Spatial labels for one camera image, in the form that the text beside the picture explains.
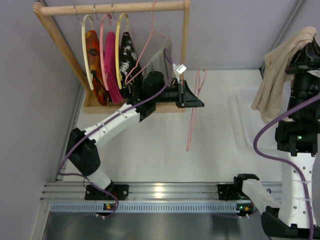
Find aluminium mounting rail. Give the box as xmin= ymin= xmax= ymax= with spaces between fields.
xmin=40 ymin=181 xmax=256 ymax=218

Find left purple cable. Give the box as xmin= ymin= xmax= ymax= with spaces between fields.
xmin=57 ymin=48 xmax=177 ymax=218

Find orange camouflage trousers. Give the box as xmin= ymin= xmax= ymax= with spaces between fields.
xmin=85 ymin=30 xmax=111 ymax=106

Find yellow plastic hanger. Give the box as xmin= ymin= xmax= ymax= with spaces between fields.
xmin=115 ymin=12 xmax=129 ymax=90

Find beige trousers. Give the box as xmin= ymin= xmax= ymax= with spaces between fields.
xmin=251 ymin=26 xmax=318 ymax=124

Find cream plastic hanger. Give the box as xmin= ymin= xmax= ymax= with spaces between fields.
xmin=81 ymin=14 xmax=94 ymax=91

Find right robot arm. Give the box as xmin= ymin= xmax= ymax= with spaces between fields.
xmin=233 ymin=40 xmax=320 ymax=240

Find magenta trousers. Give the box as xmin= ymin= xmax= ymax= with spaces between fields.
xmin=103 ymin=31 xmax=124 ymax=104

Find white plastic basket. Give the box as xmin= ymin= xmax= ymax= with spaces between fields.
xmin=234 ymin=86 xmax=278 ymax=150

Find black white patterned trousers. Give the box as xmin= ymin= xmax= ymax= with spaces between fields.
xmin=119 ymin=31 xmax=143 ymax=99

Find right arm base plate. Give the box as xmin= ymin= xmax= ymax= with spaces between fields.
xmin=217 ymin=184 xmax=249 ymax=201

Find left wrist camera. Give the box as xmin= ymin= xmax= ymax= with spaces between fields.
xmin=172 ymin=63 xmax=187 ymax=83

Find grey trousers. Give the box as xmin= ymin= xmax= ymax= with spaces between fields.
xmin=142 ymin=40 xmax=172 ymax=81

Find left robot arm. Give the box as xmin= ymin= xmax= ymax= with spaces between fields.
xmin=65 ymin=71 xmax=205 ymax=194

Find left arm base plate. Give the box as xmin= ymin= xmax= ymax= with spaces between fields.
xmin=84 ymin=184 xmax=129 ymax=201

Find wooden clothes rack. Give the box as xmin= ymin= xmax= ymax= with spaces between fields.
xmin=32 ymin=0 xmax=191 ymax=114

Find pink plastic hanger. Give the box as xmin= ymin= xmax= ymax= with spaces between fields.
xmin=99 ymin=13 xmax=112 ymax=91

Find pink wire hanger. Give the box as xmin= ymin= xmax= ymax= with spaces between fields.
xmin=186 ymin=68 xmax=207 ymax=152
xmin=124 ymin=0 xmax=170 ymax=85

